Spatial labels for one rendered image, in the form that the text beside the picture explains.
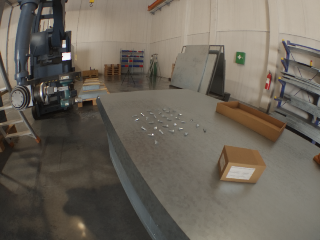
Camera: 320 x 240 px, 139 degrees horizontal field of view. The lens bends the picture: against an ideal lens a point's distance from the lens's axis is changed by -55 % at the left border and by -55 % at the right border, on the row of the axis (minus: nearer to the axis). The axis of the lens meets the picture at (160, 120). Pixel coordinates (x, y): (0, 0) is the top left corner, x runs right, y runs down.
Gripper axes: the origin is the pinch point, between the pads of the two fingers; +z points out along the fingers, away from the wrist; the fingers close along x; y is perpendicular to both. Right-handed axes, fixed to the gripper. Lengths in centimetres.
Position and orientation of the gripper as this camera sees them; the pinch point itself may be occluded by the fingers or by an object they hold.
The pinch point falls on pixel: (66, 88)
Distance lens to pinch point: 102.1
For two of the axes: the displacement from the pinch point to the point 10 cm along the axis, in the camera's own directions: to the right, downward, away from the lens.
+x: -5.2, -1.8, 8.3
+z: 8.5, -1.6, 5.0
